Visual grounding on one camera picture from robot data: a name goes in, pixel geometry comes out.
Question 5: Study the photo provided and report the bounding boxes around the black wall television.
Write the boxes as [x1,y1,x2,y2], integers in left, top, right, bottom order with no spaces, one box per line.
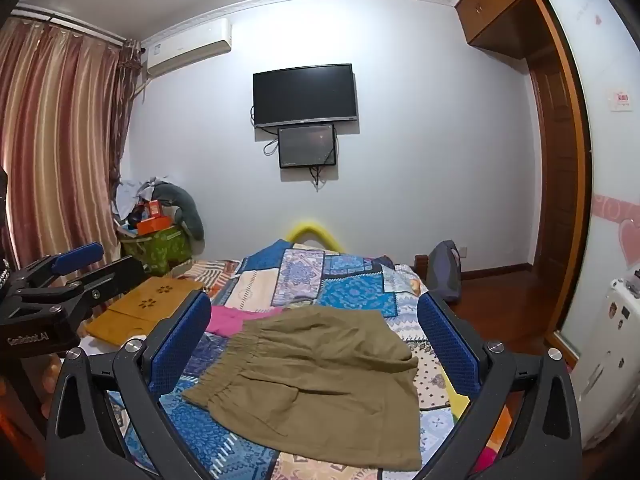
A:
[252,63,357,129]

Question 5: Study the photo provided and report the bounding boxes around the white appliance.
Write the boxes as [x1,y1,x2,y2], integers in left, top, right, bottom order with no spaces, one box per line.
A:
[570,270,640,453]

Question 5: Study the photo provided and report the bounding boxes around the white air conditioner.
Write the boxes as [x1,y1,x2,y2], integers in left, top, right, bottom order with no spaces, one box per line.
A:
[145,17,234,77]

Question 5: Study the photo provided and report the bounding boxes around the pile of white cloths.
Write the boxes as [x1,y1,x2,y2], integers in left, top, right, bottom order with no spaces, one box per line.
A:
[112,176,172,223]

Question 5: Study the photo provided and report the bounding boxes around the curtain rod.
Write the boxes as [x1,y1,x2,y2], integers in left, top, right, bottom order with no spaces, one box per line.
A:
[11,4,128,47]

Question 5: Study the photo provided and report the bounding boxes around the olive green pants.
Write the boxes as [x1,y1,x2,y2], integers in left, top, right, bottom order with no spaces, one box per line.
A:
[181,305,424,472]

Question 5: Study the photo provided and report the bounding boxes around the striped brown curtain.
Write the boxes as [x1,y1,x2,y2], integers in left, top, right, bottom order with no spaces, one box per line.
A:
[0,10,144,281]

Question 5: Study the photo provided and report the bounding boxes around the grey backpack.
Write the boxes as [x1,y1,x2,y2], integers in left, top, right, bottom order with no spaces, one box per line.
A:
[426,240,463,303]

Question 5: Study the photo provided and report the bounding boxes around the green patterned bag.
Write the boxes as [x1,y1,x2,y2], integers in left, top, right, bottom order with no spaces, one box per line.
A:
[120,225,194,274]

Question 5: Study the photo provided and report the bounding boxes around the wooden overhead cabinet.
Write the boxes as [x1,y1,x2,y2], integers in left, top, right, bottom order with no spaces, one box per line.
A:
[454,0,553,63]

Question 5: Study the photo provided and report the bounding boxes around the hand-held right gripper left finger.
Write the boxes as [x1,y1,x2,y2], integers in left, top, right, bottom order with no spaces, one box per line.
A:
[46,291,212,480]

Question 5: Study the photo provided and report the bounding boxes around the pink garment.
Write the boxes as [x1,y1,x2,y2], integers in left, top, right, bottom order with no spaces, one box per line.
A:
[205,307,287,339]

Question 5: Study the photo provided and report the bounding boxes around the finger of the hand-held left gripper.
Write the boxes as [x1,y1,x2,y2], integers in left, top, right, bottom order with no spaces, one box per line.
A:
[11,242,105,292]
[34,255,148,322]

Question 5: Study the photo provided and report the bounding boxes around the patchwork printed blanket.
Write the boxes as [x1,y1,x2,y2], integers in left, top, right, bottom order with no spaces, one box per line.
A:
[107,239,507,480]

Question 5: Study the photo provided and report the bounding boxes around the brown wooden door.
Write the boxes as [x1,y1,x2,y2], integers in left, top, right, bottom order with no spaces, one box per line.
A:
[526,52,583,293]

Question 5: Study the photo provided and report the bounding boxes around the grey plush toy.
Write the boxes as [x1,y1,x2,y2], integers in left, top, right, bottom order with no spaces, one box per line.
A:
[150,182,206,241]

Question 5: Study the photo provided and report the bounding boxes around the yellow foam tube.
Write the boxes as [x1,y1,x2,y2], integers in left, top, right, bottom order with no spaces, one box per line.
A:
[285,219,346,252]

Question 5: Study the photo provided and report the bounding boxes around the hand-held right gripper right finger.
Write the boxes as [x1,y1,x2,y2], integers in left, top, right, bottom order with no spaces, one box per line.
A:
[415,292,584,480]

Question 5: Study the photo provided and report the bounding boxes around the small black wall monitor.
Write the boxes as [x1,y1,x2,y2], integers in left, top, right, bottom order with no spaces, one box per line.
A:
[277,123,337,169]

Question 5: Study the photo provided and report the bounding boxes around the orange box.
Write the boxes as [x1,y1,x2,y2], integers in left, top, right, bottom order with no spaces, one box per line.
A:
[135,200,174,236]

